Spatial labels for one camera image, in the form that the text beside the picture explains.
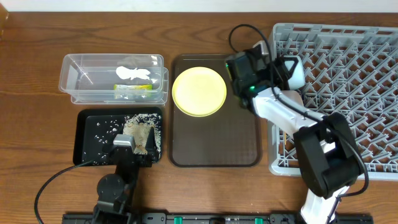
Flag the light blue bowl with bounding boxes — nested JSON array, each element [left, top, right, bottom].
[[282, 55, 305, 90]]

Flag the rice food waste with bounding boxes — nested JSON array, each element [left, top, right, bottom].
[[82, 113, 162, 164]]

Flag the green yellow snack wrapper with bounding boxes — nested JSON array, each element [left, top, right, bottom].
[[114, 84, 152, 100]]

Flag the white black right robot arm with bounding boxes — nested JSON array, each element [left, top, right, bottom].
[[225, 50, 369, 223]]

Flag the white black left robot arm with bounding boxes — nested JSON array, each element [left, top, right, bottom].
[[91, 128, 159, 224]]

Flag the black food waste tray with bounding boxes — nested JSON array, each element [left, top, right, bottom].
[[73, 107, 163, 166]]

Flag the grey plastic dishwasher rack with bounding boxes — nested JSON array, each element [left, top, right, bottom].
[[270, 23, 397, 181]]

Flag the clear plastic waste bin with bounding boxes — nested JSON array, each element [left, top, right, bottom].
[[58, 54, 169, 105]]

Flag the yellow round plate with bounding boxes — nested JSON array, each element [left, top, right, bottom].
[[172, 67, 227, 117]]

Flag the dark brown serving tray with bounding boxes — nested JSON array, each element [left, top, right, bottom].
[[169, 54, 262, 167]]

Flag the black mounting rail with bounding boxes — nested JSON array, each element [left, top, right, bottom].
[[61, 212, 374, 224]]

